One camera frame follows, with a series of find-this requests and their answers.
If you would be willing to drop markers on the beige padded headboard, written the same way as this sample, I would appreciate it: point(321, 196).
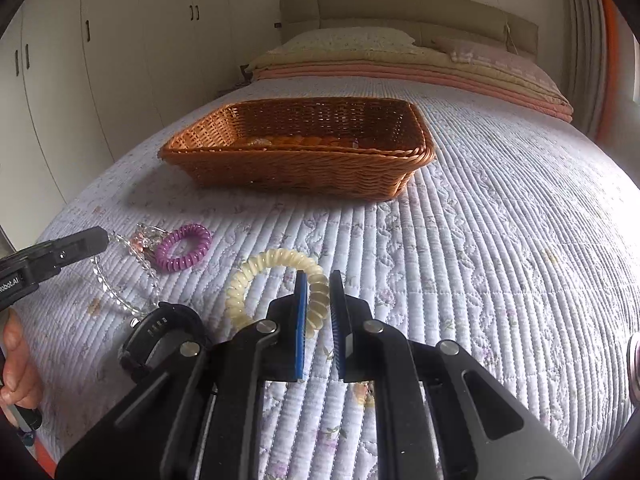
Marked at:
point(423, 20)

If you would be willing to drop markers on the pink pillow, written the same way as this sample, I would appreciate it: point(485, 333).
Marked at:
point(470, 52)

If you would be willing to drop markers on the white wardrobe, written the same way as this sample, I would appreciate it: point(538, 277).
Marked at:
point(85, 81)

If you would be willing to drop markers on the cream floral pillow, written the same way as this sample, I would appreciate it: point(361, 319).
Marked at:
point(365, 38)

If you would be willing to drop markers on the brown wicker basket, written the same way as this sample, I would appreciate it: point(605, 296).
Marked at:
point(367, 148)

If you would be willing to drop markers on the white quilted bedspread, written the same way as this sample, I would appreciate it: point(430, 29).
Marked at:
point(520, 242)

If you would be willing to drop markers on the person's left hand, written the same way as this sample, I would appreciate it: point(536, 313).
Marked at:
point(22, 385)

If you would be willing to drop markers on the grey striped curtain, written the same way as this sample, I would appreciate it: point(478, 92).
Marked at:
point(587, 66)

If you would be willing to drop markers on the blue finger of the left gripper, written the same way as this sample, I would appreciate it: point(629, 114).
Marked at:
point(79, 246)

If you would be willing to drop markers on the black wrist watch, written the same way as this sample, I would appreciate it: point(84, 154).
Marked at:
point(134, 354)

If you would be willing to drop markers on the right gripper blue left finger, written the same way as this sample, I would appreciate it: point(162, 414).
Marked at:
point(286, 357)

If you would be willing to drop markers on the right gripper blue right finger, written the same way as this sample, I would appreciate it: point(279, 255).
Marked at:
point(348, 314)

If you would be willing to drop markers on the folded yellow pink blanket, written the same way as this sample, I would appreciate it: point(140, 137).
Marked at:
point(419, 65)

